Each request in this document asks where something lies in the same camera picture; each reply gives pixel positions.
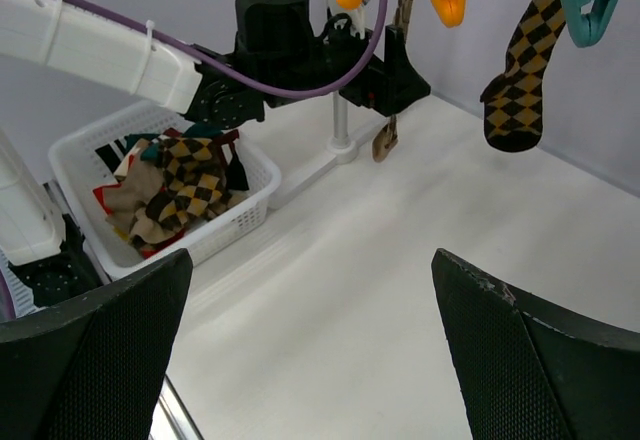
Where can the silver clothes rack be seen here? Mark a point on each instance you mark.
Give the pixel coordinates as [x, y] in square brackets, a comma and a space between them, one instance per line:
[325, 133]

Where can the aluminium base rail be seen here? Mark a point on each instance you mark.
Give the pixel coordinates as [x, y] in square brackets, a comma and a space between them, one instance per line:
[171, 419]

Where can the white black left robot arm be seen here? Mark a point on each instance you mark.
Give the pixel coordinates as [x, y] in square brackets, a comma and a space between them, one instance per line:
[90, 42]

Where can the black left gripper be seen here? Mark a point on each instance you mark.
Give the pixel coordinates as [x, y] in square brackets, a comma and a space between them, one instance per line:
[310, 55]

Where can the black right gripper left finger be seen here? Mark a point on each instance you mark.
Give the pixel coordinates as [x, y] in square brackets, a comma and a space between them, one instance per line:
[93, 366]

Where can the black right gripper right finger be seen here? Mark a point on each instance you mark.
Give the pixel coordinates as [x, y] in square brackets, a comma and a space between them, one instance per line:
[530, 369]

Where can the black white striped sock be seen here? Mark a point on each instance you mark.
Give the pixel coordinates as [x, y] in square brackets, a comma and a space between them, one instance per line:
[116, 155]

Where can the dark yellow argyle sock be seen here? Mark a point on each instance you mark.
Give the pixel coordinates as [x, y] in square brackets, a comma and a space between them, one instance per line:
[194, 183]

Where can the brown black argyle sock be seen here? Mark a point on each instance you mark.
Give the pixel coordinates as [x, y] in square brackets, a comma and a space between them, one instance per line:
[513, 100]

